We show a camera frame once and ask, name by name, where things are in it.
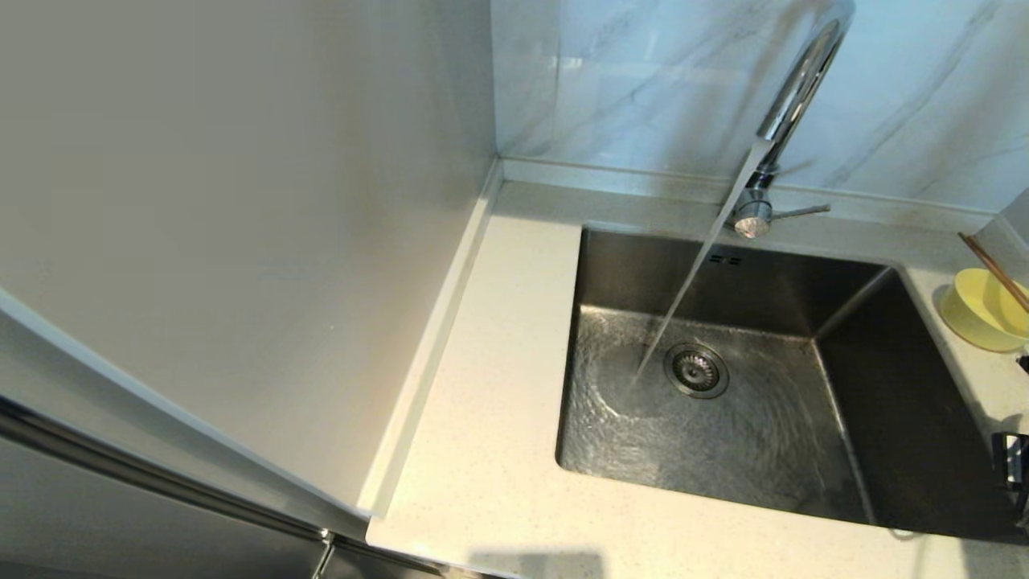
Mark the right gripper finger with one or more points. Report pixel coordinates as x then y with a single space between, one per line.
1017 466

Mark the brown wooden chopstick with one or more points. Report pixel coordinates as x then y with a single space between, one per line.
997 272

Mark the thin chrome faucet lever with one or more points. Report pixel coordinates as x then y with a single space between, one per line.
804 212

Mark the stainless steel sink basin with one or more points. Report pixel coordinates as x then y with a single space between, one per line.
764 458

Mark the yellow plastic bowl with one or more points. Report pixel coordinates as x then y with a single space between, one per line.
981 314

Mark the round metal drain strainer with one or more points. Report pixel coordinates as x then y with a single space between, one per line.
697 371

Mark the running water stream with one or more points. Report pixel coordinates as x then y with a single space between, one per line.
689 281

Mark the chrome gooseneck faucet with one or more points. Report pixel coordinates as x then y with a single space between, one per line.
804 80

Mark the dark metal cabinet trim bar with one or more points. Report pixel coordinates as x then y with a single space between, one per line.
161 476

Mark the tall grey cabinet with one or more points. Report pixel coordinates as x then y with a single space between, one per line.
120 531

